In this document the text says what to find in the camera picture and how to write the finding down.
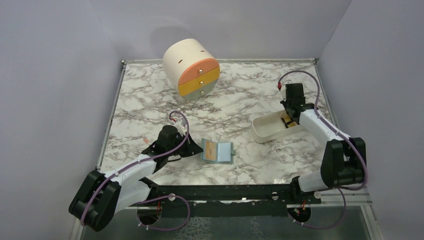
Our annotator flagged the round cream drawer cabinet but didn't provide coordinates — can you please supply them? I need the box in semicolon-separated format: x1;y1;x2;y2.
162;38;221;102

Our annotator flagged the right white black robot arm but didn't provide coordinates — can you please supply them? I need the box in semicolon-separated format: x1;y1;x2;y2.
281;83;366;204

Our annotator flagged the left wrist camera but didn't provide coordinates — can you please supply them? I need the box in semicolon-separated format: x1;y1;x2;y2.
174;121;187;136

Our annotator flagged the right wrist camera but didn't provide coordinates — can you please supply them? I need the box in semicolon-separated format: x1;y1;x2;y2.
280;84;287;101

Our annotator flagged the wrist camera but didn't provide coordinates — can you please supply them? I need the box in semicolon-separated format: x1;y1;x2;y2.
174;121;187;136
280;84;287;101

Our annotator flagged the purple cable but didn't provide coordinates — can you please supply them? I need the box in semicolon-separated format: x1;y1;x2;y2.
277;70;370;191
80;110;190;227

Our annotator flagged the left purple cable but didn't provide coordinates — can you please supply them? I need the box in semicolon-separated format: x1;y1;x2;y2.
80;110;190;227

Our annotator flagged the green card holder wallet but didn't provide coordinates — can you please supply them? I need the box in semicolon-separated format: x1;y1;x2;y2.
200;138;237;164

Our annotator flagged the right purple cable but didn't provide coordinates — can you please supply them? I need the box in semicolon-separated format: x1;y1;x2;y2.
277;70;370;191

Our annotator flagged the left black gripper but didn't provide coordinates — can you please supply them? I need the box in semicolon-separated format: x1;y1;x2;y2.
167;131;204;158

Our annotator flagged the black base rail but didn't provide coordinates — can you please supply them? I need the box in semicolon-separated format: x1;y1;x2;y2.
136;177;322;218

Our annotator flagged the white plastic tray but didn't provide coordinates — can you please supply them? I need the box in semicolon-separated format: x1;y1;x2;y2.
250;110;305;143

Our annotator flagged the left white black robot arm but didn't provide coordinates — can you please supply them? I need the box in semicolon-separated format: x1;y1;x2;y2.
68;125;203;232

